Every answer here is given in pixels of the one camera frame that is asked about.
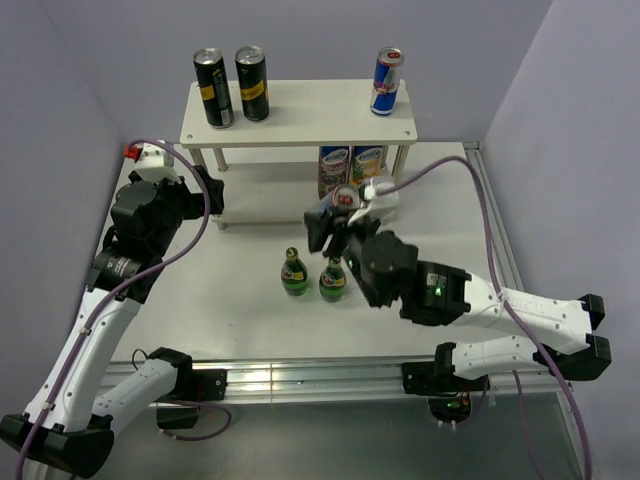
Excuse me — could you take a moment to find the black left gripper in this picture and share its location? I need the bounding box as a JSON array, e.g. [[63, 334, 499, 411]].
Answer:
[[146, 164, 223, 254]]

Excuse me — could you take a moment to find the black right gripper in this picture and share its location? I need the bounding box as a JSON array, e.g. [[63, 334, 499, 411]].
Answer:
[[303, 204, 384, 307]]

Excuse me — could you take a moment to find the small red-tab silver can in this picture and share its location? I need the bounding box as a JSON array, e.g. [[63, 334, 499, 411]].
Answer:
[[319, 184, 361, 211]]

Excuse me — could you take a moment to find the black and gold can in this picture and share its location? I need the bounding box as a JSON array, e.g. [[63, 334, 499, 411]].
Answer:
[[193, 48, 234, 129]]

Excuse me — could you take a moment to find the dark olive beverage can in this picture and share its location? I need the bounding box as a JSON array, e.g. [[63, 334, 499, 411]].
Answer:
[[235, 45, 270, 122]]

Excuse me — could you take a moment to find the blue silver energy drink can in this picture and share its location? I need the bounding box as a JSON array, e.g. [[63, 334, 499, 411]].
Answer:
[[370, 47, 404, 116]]

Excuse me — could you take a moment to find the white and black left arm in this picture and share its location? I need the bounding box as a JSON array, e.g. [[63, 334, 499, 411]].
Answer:
[[1, 166, 224, 479]]

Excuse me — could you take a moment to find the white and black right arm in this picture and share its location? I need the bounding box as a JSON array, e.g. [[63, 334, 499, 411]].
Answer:
[[304, 206, 612, 390]]

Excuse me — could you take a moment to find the white two-tier shelf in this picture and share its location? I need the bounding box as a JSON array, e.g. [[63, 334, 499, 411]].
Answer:
[[179, 79, 417, 229]]

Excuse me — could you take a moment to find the tall green glass bottle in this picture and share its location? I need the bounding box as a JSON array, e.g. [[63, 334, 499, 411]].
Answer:
[[280, 247, 308, 296]]

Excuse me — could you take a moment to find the short green glass bottle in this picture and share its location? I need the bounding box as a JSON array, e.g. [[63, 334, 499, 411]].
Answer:
[[319, 257, 346, 303]]

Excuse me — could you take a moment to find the purple grape juice carton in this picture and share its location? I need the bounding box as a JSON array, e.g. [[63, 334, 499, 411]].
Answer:
[[318, 146, 351, 198]]

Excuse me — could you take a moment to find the yellow pineapple juice carton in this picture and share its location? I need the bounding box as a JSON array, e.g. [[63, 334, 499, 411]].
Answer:
[[348, 145, 384, 185]]

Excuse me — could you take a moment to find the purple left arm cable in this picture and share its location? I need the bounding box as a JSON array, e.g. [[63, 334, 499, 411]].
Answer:
[[17, 138, 234, 480]]

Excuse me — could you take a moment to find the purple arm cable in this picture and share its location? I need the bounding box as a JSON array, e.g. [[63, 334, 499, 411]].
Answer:
[[17, 138, 234, 480], [374, 156, 594, 480]]

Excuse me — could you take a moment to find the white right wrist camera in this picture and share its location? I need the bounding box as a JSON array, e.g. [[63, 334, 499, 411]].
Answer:
[[347, 177, 400, 226]]

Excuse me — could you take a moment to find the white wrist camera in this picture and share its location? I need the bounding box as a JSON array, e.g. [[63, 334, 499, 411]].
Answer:
[[347, 177, 400, 226], [124, 143, 180, 183]]

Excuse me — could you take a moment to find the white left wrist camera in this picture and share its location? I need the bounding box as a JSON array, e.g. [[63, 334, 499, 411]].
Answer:
[[124, 143, 180, 183]]

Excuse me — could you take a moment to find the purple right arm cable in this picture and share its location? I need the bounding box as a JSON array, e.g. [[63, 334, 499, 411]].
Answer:
[[374, 156, 594, 480]]

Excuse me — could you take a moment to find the aluminium front rail frame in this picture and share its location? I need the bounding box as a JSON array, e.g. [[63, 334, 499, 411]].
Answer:
[[99, 358, 582, 479]]

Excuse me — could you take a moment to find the aluminium right side rail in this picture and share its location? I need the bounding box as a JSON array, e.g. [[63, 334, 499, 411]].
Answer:
[[462, 142, 524, 291]]

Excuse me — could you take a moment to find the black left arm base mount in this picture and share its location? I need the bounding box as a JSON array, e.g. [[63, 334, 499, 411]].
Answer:
[[155, 369, 227, 430]]

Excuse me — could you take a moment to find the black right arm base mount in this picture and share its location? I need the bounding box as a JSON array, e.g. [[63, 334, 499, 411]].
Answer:
[[401, 362, 490, 431]]

